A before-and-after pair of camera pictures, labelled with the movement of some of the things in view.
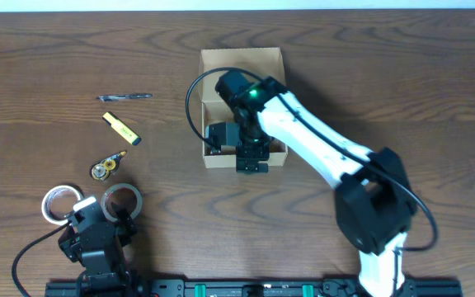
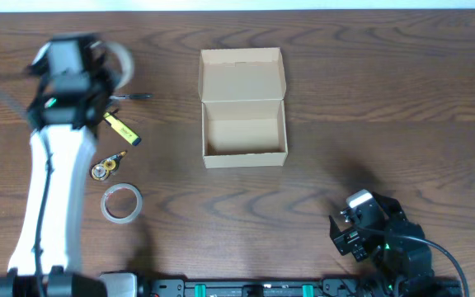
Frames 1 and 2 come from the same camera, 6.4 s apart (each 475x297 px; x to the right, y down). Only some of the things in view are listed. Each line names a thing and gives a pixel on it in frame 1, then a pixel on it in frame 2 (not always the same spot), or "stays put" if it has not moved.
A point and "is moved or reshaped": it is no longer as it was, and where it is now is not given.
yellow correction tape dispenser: [101, 170] stays put
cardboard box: [213, 63] stays put
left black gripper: [68, 242] → [106, 67]
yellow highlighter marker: [121, 129] stays put
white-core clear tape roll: [46, 200] is moved or reshaped
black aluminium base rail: [248, 288] stays put
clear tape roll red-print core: [118, 186] stays put
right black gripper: [259, 154] → [348, 240]
